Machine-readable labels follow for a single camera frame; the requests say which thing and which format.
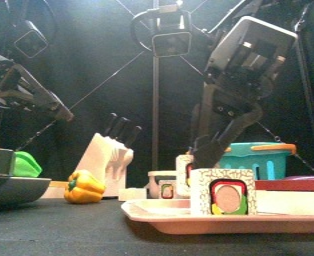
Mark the large white toy sushi piece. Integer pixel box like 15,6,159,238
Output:
188,167,258,217

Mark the white toy sushi roll piece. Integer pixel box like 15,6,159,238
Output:
175,153,196,198

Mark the small white toy sushi piece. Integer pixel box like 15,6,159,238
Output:
157,179,177,200

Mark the purple toy piece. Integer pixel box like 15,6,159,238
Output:
282,174,314,183

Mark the green toy vegetable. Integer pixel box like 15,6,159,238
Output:
13,150,44,178

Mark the maroon flat box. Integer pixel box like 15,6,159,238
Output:
254,179,314,193

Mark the white toy container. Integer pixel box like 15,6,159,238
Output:
147,170,179,200

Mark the white toy knife block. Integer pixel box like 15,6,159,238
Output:
73,132,136,198

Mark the white rectangular block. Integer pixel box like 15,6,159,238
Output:
255,189,314,216

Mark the grey bowl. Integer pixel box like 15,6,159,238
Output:
0,173,53,207

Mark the pink plastic tray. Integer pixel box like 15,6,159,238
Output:
120,197,314,235

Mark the small white block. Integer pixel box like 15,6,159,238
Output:
117,187,148,202

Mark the yellow toy bell pepper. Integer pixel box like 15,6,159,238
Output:
63,169,108,205

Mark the grey vertical frame pole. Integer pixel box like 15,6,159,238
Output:
151,0,161,172

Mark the teal basket with orange handle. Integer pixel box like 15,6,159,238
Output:
216,142,298,181

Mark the black toy knife handle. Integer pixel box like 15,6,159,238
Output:
123,125,144,148
112,116,132,142

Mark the black overhead camera box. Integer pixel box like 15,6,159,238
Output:
151,3,194,58

